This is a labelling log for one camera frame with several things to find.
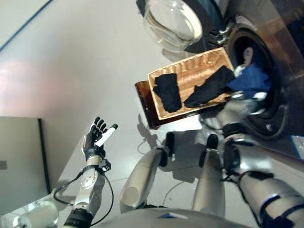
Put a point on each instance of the silver robot leg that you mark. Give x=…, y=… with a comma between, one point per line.
x=209, y=183
x=140, y=183

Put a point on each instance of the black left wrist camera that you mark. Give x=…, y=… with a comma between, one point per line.
x=105, y=165

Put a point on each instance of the white cloth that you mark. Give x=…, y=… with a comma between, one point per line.
x=239, y=70

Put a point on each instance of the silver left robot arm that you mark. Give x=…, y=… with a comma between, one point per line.
x=88, y=183

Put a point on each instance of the dark grey washing machine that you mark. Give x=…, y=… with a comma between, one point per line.
x=280, y=47

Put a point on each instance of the clear plastic container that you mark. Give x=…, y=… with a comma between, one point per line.
x=35, y=215

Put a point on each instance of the wicker laundry basket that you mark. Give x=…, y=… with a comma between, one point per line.
x=190, y=71

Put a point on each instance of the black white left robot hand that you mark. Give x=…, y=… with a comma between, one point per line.
x=93, y=145

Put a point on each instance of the energy label sticker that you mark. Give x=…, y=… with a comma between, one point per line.
x=298, y=146

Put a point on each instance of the round glass washer door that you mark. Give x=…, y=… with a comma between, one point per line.
x=171, y=23

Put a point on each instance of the silver right robot leg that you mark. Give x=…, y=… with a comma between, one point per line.
x=209, y=183

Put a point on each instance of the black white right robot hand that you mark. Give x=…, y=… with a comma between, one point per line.
x=249, y=101

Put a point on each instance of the black garment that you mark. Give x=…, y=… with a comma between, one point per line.
x=209, y=88
x=168, y=92

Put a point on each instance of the silver left robot leg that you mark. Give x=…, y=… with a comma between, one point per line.
x=140, y=183

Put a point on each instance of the grey robot torso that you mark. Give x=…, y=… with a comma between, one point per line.
x=175, y=219

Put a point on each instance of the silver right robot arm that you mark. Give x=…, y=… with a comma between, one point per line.
x=266, y=187

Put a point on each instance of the blue cloth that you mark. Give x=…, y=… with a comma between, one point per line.
x=251, y=80

